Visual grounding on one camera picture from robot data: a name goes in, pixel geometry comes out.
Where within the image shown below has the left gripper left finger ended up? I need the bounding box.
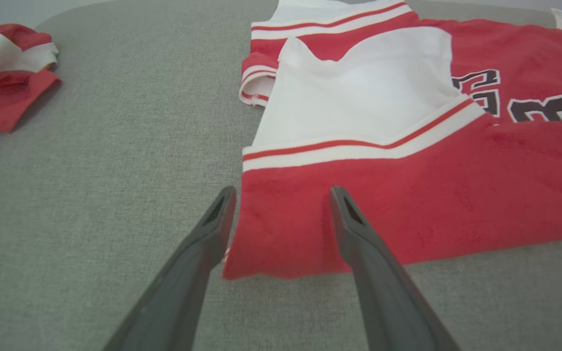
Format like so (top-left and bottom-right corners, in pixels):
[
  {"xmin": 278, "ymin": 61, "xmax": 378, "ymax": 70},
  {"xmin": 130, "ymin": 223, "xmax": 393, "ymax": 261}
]
[{"xmin": 103, "ymin": 186, "xmax": 237, "ymax": 351}]

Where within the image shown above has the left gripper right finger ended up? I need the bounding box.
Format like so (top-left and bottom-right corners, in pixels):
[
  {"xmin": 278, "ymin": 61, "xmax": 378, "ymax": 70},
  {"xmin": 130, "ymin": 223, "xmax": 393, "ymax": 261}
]
[{"xmin": 331, "ymin": 186, "xmax": 460, "ymax": 351}]

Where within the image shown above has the red white jersey with number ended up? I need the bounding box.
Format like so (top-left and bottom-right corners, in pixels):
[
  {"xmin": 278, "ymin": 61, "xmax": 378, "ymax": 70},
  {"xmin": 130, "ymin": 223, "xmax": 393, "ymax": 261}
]
[{"xmin": 222, "ymin": 0, "xmax": 562, "ymax": 281}]

